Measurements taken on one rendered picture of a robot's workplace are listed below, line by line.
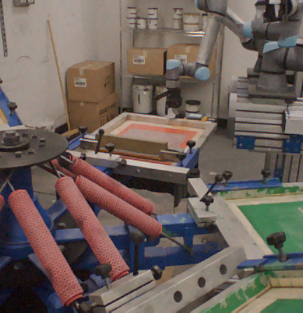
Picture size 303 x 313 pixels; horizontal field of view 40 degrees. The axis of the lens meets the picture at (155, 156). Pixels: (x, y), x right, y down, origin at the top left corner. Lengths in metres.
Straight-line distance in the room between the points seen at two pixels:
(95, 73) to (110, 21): 1.07
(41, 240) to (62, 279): 0.10
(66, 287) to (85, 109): 4.46
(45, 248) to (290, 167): 1.73
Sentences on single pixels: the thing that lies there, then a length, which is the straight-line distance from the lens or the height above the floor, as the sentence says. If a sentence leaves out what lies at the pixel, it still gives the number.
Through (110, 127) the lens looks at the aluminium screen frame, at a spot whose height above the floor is 0.98.
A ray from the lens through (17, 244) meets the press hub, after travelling 1.24.
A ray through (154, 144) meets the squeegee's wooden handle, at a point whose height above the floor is 1.04.
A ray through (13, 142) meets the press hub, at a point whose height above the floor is 1.33.
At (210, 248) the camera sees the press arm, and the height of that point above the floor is 0.92.
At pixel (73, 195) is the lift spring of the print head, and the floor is 1.23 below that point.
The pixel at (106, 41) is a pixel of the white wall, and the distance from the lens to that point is 6.03.
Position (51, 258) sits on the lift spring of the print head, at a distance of 0.97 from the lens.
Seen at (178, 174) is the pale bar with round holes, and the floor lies 1.03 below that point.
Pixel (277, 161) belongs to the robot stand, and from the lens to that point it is 2.49.
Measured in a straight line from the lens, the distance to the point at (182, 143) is 2.22.
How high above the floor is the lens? 1.71
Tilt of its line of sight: 22 degrees down
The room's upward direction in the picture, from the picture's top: 1 degrees clockwise
